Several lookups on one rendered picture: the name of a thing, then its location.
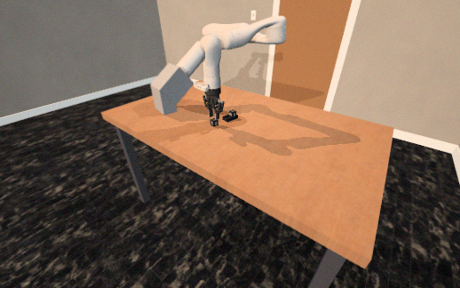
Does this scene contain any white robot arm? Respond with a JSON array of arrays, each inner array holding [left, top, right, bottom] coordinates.
[[177, 16, 286, 92]]

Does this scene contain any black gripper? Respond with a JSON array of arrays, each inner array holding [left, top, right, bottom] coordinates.
[[202, 86, 225, 120]]

